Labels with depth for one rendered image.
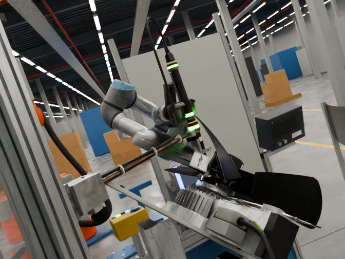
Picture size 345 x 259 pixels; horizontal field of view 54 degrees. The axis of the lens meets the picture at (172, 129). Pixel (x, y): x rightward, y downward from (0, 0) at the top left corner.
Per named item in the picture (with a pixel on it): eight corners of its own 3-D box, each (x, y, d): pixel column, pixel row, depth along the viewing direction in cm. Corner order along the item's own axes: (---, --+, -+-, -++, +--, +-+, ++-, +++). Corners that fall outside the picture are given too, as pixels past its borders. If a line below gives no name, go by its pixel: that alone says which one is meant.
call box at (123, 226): (121, 245, 150) (113, 223, 149) (116, 239, 159) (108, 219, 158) (153, 228, 156) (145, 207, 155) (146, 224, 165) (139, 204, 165)
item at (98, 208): (101, 224, 81) (94, 205, 80) (90, 226, 83) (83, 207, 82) (114, 215, 85) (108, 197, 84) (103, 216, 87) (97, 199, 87)
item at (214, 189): (237, 204, 119) (240, 199, 120) (207, 186, 115) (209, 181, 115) (217, 199, 132) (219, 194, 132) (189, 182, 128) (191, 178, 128)
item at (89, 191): (80, 220, 74) (66, 184, 73) (60, 223, 78) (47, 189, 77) (111, 201, 83) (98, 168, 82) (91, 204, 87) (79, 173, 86)
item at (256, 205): (227, 200, 119) (321, 233, 90) (223, 197, 117) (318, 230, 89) (229, 194, 119) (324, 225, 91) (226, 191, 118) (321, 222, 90)
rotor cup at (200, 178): (241, 199, 119) (255, 166, 123) (209, 180, 115) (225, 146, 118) (220, 193, 133) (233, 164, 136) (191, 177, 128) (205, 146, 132)
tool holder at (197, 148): (204, 154, 127) (195, 130, 126) (188, 158, 131) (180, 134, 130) (213, 147, 134) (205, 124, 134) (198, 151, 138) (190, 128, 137)
